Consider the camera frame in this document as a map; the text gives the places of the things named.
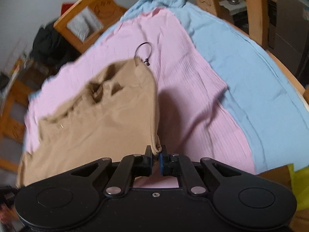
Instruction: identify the light blue bed sheet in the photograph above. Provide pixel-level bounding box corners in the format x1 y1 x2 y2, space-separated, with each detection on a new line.
92 0 308 174

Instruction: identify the pink bed sheet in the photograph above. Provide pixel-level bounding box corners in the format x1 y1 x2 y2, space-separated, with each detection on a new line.
16 7 255 186

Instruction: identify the grey white towel on rail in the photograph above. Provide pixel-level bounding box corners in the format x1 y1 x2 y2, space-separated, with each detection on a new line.
66 7 104 43

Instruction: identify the red paper wall decoration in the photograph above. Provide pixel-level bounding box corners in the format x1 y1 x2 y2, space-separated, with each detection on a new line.
60 2 74 16

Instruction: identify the tan hooded jacket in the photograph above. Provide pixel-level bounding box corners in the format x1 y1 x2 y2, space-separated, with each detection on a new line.
16 56 161 187

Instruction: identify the wooden bed frame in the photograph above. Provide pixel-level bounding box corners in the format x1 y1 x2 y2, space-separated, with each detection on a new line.
0 0 309 175

